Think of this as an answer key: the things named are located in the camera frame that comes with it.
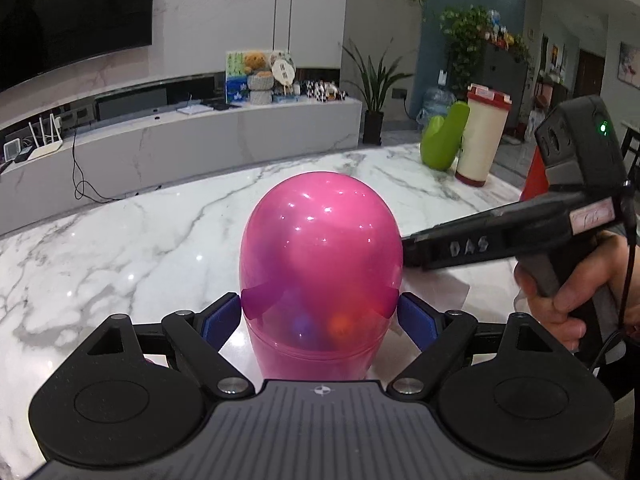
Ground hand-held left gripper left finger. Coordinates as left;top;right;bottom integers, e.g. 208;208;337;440
70;293;254;400

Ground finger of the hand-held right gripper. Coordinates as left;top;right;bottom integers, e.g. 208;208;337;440
399;231;437;272

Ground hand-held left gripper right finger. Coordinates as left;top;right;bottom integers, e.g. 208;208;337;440
386;292;571;400

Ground pink capsule container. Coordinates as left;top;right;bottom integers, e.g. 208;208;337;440
239;171;404;381

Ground red container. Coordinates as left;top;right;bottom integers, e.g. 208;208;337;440
519;147;547;202

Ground person's right hand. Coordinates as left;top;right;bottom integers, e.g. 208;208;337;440
513;230;640;354

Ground dark wooden door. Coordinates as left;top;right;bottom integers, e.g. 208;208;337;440
574;49;606;99

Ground cream tumbler with red base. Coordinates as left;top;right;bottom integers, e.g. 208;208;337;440
454;84;514;187

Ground dark grey cabinet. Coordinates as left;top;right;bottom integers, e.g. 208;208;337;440
481;40;531;132

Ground green pear-shaped vase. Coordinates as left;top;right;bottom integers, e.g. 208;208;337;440
419;101;471;171

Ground colourful toys on cabinet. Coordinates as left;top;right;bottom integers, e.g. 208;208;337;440
484;10;517;47

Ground blue water jug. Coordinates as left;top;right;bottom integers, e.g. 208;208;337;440
417;87;456;126

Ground long-leaf potted plant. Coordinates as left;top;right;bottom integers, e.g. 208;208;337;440
340;37;416;146

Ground leafy pothos plant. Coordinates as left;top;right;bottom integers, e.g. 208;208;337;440
439;5;534;102

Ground white marble tv console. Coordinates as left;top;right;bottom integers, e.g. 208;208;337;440
0;96;364;237

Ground black and white toy figures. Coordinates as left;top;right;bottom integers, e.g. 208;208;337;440
299;79;349;104

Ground white paper fan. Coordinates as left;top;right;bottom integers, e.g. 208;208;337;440
270;60;297;96

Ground flower painting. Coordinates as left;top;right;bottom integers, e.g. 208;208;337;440
224;50;251;106

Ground white router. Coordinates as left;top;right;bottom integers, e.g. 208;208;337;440
27;115;64;161

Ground black television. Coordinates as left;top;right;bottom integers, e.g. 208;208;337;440
0;0;154;94

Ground abstract wall painting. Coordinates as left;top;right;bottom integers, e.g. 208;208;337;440
618;42;640;84

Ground black power cable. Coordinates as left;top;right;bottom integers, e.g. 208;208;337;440
70;125;162;204

